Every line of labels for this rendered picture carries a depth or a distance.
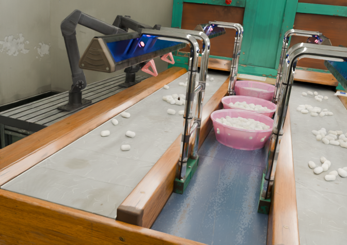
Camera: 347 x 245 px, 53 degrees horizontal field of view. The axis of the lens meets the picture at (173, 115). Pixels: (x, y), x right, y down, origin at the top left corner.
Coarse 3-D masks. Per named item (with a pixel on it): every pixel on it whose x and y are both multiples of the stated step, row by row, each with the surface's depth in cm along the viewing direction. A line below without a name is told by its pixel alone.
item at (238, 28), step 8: (216, 24) 179; (224, 24) 179; (232, 24) 178; (240, 24) 191; (240, 32) 178; (240, 40) 193; (240, 48) 195; (232, 64) 183; (232, 72) 183; (232, 80) 185; (232, 88) 201
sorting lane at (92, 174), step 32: (160, 96) 175; (96, 128) 125; (128, 128) 128; (160, 128) 131; (64, 160) 99; (96, 160) 100; (128, 160) 102; (32, 192) 82; (64, 192) 83; (96, 192) 84; (128, 192) 85
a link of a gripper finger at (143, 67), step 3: (150, 60) 168; (147, 63) 168; (150, 63) 168; (141, 66) 171; (144, 66) 169; (147, 66) 169; (153, 66) 169; (141, 69) 170; (144, 69) 169; (153, 69) 169; (147, 72) 170; (150, 72) 170; (156, 72) 170; (153, 75) 171; (156, 75) 170
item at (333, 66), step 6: (324, 60) 116; (330, 60) 109; (330, 66) 102; (336, 66) 97; (342, 66) 92; (330, 72) 100; (336, 72) 92; (342, 72) 87; (336, 78) 90; (342, 78) 82; (342, 84) 81
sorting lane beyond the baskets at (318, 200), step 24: (312, 96) 207; (336, 96) 213; (312, 120) 160; (336, 120) 163; (312, 144) 129; (312, 168) 109; (336, 168) 111; (312, 192) 94; (336, 192) 95; (312, 216) 83; (336, 216) 84; (312, 240) 74; (336, 240) 74
